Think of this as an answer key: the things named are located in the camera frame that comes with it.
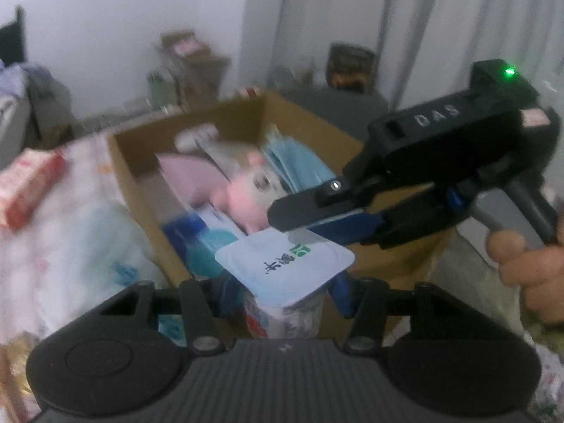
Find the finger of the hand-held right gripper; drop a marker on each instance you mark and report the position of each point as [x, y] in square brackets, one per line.
[304, 211]
[348, 228]

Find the green container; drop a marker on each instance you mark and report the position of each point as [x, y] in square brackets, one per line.
[161, 88]

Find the open cardboard box pink contents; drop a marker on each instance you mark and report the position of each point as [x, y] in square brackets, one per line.
[194, 61]

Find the lavender clothes pile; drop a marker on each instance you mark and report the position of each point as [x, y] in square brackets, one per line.
[22, 83]

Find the blue face mask pack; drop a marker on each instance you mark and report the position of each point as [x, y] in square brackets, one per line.
[295, 163]

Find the pink and white plush toy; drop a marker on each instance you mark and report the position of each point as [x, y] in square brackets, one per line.
[246, 198]

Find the dark headboard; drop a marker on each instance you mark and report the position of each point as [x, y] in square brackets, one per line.
[13, 35]

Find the blue and white box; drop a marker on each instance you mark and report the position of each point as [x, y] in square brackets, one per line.
[194, 238]

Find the golden crinkled bag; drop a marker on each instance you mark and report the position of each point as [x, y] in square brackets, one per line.
[15, 370]

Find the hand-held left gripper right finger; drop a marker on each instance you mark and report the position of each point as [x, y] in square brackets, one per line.
[341, 297]

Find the green patterned cloth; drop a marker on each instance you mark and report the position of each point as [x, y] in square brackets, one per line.
[548, 361]

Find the brown cardboard box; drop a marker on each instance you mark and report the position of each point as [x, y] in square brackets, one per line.
[145, 202]

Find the pink and white tissue pack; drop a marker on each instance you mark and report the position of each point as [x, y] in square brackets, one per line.
[28, 185]

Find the dark bin by curtain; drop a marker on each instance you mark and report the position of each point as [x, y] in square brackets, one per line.
[351, 68]

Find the pink plaid mat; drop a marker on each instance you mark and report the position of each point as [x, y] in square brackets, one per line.
[66, 273]

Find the person's right hand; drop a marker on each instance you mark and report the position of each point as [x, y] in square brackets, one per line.
[542, 282]

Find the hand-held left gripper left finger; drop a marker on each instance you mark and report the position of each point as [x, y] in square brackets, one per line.
[227, 297]

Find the brown bedside box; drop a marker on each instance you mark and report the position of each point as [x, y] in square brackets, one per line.
[55, 114]

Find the white soft item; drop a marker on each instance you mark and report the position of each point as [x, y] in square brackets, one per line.
[196, 137]

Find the grey curtain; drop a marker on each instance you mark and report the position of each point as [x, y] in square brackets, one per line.
[396, 22]

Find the white cup light blue lid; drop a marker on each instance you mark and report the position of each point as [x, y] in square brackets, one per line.
[282, 264]

